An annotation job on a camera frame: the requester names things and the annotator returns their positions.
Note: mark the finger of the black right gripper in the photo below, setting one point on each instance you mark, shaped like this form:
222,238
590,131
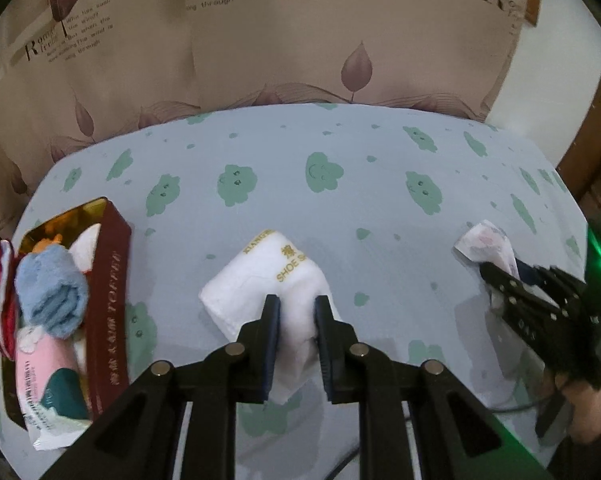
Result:
517,297
560,286

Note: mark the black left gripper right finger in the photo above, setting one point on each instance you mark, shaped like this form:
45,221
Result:
334,339

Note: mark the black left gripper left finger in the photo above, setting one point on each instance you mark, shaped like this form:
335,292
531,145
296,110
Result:
260,339

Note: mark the small floral tissue pack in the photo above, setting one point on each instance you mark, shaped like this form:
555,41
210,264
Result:
485,242

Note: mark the pink white wipes packet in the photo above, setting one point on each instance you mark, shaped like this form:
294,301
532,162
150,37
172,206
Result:
48,389

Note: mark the blue towel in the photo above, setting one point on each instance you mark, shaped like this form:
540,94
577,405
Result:
53,293

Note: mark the orange plush toy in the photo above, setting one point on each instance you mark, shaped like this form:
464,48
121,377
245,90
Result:
41,245

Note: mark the red white satin cloth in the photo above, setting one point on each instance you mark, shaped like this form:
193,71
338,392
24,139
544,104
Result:
8,303

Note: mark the right hand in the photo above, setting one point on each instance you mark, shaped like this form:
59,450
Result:
585,426

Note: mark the cloud print table cloth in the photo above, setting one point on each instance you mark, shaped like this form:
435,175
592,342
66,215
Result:
376,197

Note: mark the red gold toffee tin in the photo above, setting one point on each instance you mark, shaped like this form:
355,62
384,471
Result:
104,325

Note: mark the beige leaf print curtain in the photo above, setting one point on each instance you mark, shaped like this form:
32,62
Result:
77,72

